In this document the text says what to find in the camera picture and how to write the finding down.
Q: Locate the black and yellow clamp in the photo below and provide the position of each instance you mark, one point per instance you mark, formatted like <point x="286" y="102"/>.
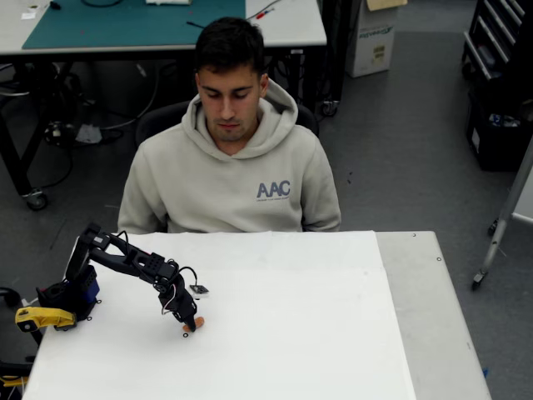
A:
<point x="14" y="373"/>

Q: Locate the grey workbench with black legs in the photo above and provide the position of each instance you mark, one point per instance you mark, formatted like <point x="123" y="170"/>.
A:
<point x="291" y="29"/>

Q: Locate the white box with green print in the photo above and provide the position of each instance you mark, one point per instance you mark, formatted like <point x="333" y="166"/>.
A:
<point x="370" y="46"/>

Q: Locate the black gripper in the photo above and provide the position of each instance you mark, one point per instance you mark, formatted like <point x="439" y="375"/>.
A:
<point x="186" y="310"/>

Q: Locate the white flat object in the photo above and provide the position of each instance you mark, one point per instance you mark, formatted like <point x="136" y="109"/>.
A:
<point x="166" y="1"/>

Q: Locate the white table sheet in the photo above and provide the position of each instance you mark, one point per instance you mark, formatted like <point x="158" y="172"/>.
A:
<point x="270" y="325"/>

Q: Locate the teal cutting mat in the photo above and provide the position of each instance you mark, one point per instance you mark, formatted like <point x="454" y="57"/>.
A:
<point x="125" y="25"/>

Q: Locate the black chair armrest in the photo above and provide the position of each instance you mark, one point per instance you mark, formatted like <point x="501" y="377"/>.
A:
<point x="8" y="293"/>

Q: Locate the black bin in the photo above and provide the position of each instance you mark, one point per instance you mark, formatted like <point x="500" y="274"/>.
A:
<point x="495" y="146"/>

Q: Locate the beige envelope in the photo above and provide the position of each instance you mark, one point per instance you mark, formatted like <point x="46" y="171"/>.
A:
<point x="385" y="3"/>

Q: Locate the white crumpled bag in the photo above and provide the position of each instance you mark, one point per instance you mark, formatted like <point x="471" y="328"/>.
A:
<point x="88" y="133"/>

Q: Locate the black pen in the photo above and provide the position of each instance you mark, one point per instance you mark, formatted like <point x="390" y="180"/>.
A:
<point x="193" y="24"/>

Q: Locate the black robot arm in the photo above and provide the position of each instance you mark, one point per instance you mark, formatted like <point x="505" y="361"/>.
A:
<point x="121" y="260"/>

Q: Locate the black drawer cabinet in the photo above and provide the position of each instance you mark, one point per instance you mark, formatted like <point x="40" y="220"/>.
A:
<point x="495" y="37"/>

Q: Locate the man in beige hoodie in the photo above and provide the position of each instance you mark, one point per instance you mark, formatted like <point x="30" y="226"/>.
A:
<point x="216" y="183"/>

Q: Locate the black office chair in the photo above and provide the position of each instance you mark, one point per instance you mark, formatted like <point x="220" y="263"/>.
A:
<point x="158" y="116"/>

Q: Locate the grey wheeled stand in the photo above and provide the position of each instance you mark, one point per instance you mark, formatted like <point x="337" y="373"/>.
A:
<point x="506" y="216"/>

